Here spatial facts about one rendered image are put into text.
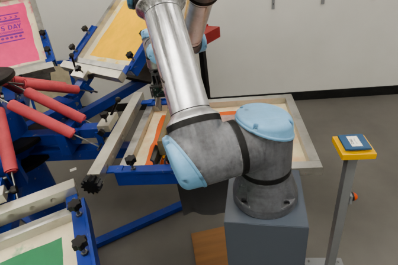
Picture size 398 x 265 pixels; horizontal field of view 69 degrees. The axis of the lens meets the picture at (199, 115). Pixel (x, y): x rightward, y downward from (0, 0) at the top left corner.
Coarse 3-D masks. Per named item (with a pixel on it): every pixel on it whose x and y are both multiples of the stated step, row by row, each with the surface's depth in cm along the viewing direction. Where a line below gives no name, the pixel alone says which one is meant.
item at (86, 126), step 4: (84, 124) 141; (88, 124) 141; (92, 124) 140; (96, 124) 140; (80, 128) 138; (84, 128) 138; (88, 128) 137; (92, 128) 137; (96, 128) 137; (80, 132) 138; (84, 132) 138; (88, 132) 138; (92, 132) 138; (108, 132) 137; (84, 136) 139; (88, 136) 139; (92, 136) 139; (104, 136) 138; (108, 136) 138
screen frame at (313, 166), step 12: (252, 96) 157; (264, 96) 155; (276, 96) 154; (288, 96) 152; (156, 108) 161; (288, 108) 144; (144, 120) 148; (300, 120) 132; (144, 132) 142; (300, 132) 124; (132, 144) 131; (300, 144) 122; (312, 144) 117; (312, 156) 111; (300, 168) 106; (312, 168) 106
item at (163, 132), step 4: (168, 112) 138; (168, 116) 135; (164, 120) 132; (168, 120) 132; (164, 124) 129; (164, 128) 126; (160, 132) 124; (164, 132) 123; (160, 136) 121; (164, 136) 121; (160, 140) 119; (160, 144) 119; (160, 148) 120; (164, 148) 120; (160, 152) 121; (164, 152) 121
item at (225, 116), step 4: (220, 112) 153; (224, 112) 152; (228, 112) 152; (232, 112) 152; (164, 116) 156; (224, 116) 149; (228, 116) 149; (232, 116) 149; (160, 120) 153; (224, 120) 146; (228, 120) 146; (160, 124) 150; (156, 128) 147; (160, 128) 146; (156, 132) 143; (156, 136) 141
